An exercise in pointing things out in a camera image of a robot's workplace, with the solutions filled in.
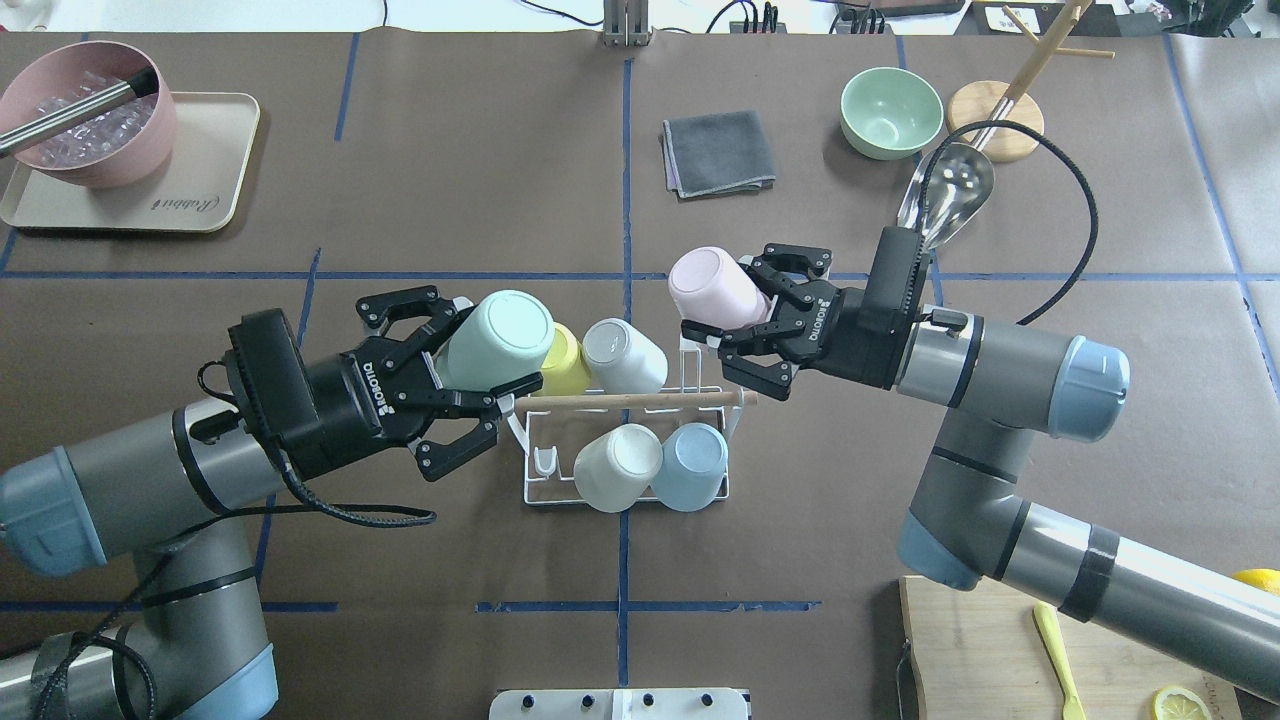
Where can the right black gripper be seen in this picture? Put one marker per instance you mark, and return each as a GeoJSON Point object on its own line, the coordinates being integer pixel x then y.
{"type": "Point", "coordinates": [838, 335]}

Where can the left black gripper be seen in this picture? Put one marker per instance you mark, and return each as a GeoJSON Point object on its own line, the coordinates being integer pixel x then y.
{"type": "Point", "coordinates": [352, 398]}

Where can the pink cup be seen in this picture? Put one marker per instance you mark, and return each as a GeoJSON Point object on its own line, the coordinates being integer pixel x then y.
{"type": "Point", "coordinates": [710, 288]}

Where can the mint green cup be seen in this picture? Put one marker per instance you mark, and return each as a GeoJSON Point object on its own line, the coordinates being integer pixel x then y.
{"type": "Point", "coordinates": [507, 336]}

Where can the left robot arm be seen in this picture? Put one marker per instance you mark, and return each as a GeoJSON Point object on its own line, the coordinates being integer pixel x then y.
{"type": "Point", "coordinates": [172, 491]}

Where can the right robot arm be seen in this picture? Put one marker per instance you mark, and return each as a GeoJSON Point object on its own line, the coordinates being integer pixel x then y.
{"type": "Point", "coordinates": [791, 587]}

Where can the yellow cup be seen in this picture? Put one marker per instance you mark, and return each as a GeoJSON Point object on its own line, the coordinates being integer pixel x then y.
{"type": "Point", "coordinates": [564, 370]}

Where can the light blue cup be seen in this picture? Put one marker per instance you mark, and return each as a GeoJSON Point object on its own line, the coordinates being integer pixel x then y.
{"type": "Point", "coordinates": [695, 459]}

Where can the grey cup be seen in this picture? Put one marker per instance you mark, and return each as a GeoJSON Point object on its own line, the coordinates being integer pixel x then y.
{"type": "Point", "coordinates": [622, 360]}

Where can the white cup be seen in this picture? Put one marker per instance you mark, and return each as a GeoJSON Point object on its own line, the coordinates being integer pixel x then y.
{"type": "Point", "coordinates": [616, 468]}

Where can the grey folded cloth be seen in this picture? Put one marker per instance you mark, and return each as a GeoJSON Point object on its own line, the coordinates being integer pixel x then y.
{"type": "Point", "coordinates": [717, 153]}

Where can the metal scoop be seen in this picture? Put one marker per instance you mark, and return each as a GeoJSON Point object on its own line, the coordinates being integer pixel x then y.
{"type": "Point", "coordinates": [947, 190]}

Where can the mint green bowl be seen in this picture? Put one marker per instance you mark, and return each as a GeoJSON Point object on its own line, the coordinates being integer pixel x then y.
{"type": "Point", "coordinates": [889, 113]}

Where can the wooden mug tree stand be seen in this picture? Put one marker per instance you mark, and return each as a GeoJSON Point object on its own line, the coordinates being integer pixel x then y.
{"type": "Point", "coordinates": [993, 100]}

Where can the black power strip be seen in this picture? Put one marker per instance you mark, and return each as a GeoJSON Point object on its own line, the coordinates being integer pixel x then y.
{"type": "Point", "coordinates": [757, 19]}

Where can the beige tray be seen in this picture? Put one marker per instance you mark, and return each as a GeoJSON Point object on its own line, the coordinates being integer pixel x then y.
{"type": "Point", "coordinates": [195, 191]}

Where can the pink bowl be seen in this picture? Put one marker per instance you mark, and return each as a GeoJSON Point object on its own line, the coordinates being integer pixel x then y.
{"type": "Point", "coordinates": [116, 148]}

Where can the wooden cutting board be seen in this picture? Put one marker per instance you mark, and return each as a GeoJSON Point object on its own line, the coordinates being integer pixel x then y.
{"type": "Point", "coordinates": [978, 655]}

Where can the yellow plastic knife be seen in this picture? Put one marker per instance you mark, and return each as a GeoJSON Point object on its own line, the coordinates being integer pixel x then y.
{"type": "Point", "coordinates": [1049, 629]}

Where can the lemon slice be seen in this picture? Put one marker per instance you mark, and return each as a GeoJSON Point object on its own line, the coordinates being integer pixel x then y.
{"type": "Point", "coordinates": [1175, 702]}

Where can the whole lemon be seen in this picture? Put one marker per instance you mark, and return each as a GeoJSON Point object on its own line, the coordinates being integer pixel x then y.
{"type": "Point", "coordinates": [1265, 579]}

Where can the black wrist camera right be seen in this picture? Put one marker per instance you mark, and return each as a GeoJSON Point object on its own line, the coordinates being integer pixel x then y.
{"type": "Point", "coordinates": [892, 296]}

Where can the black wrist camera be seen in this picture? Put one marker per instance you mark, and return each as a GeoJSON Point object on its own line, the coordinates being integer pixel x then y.
{"type": "Point", "coordinates": [271, 386]}
{"type": "Point", "coordinates": [892, 296]}

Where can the white wire cup rack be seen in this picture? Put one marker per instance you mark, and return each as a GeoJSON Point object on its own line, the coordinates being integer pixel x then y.
{"type": "Point", "coordinates": [551, 431]}

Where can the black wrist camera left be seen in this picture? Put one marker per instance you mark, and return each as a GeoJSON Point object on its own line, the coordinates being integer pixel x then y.
{"type": "Point", "coordinates": [271, 386]}

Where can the aluminium frame post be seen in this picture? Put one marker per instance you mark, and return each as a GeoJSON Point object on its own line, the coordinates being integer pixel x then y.
{"type": "Point", "coordinates": [626, 23]}

